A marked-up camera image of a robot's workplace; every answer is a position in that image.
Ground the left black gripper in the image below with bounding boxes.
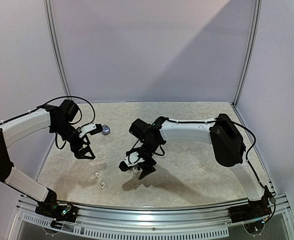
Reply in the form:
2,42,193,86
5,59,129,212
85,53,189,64
52,120,95,159

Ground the white earbud charging case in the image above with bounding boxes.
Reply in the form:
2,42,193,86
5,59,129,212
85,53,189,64
133,167,141,174

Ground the purple earbud charging case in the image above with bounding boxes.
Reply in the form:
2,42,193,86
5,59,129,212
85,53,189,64
101,124,111,136

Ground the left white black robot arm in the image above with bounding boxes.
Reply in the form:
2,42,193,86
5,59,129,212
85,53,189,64
0,99,102,217

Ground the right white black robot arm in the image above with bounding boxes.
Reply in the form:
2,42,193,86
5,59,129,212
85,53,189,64
122,113,267,218

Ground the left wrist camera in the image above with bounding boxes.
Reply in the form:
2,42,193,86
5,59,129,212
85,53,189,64
78,123,103,138

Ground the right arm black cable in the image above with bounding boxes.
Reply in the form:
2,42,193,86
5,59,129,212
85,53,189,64
125,116,275,198

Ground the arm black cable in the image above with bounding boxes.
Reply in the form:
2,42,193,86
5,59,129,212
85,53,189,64
125,116,275,198
0,96,97,151

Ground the aluminium front rail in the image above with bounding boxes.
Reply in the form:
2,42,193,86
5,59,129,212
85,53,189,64
9,194,294,240

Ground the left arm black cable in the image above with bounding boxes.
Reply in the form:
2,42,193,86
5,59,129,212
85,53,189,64
0,96,97,151

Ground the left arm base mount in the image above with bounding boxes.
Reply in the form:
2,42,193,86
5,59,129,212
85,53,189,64
35,200,79,223

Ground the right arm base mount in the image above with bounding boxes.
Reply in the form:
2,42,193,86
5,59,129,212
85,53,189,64
228,200,273,223

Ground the left aluminium frame post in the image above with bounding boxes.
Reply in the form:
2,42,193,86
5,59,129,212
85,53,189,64
44,0,72,96

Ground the aluminium frame post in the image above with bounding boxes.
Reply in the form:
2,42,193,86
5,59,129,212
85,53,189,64
231,0,261,108
44,0,72,96

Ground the right aluminium frame post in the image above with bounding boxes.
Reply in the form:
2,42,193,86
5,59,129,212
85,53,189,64
231,0,261,108

